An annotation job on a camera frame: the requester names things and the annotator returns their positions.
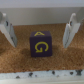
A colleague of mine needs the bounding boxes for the white cabinet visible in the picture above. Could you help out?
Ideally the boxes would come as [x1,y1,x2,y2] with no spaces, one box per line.
[0,0,84,27]

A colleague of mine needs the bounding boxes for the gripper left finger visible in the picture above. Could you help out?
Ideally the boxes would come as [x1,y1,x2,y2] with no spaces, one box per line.
[0,11,19,48]

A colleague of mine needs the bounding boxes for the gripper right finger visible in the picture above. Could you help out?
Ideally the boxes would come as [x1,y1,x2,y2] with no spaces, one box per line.
[62,11,84,50]

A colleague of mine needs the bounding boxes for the purple block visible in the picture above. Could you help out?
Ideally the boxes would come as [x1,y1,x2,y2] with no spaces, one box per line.
[28,30,53,58]

